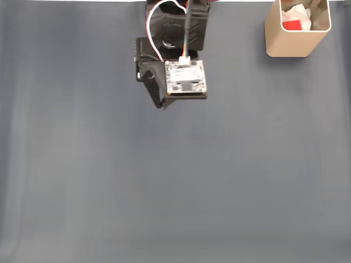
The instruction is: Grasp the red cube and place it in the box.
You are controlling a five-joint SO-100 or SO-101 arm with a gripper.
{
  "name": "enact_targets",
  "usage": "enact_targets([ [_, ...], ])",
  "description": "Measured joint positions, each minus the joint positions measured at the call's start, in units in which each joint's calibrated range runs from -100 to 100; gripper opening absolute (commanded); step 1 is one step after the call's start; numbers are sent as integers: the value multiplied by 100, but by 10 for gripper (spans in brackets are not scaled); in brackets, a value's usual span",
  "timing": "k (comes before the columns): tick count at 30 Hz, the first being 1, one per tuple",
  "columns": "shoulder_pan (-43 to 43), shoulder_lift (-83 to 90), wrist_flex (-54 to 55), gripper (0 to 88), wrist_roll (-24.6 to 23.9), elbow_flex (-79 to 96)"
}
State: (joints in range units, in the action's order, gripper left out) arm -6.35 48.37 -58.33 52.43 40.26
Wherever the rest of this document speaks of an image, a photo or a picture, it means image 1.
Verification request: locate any dark grey table mat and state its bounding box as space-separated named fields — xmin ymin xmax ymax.
xmin=0 ymin=1 xmax=351 ymax=263

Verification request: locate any black camera cable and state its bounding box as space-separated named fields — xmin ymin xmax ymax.
xmin=182 ymin=0 xmax=195 ymax=59

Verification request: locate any camera circuit board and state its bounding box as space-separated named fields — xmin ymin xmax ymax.
xmin=163 ymin=59 xmax=208 ymax=100

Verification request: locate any white red servo cable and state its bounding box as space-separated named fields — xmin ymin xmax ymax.
xmin=145 ymin=0 xmax=190 ymax=62

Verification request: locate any beige rounded box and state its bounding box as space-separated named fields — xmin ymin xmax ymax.
xmin=264 ymin=0 xmax=333 ymax=58

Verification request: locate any white crumpled tissue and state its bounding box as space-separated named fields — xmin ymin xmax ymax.
xmin=281 ymin=3 xmax=313 ymax=31

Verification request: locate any red cube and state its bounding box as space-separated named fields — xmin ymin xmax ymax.
xmin=282 ymin=19 xmax=303 ymax=31

